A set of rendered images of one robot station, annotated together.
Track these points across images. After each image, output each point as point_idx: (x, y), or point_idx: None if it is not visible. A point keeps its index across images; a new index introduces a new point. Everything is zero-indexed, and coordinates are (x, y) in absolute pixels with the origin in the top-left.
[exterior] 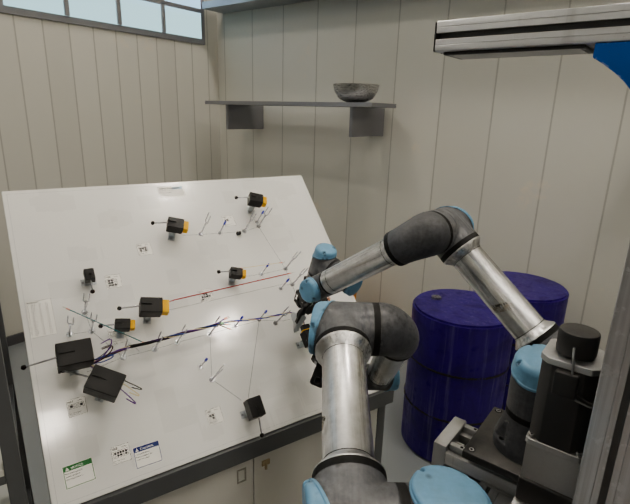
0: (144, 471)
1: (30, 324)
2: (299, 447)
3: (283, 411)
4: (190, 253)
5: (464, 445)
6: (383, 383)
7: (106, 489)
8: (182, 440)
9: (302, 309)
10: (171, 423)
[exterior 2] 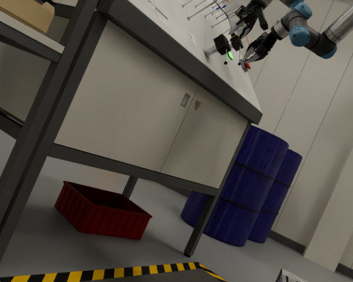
0: (162, 24)
1: None
2: (212, 112)
3: (221, 72)
4: None
5: None
6: (338, 38)
7: (143, 11)
8: (178, 31)
9: (246, 15)
10: (172, 17)
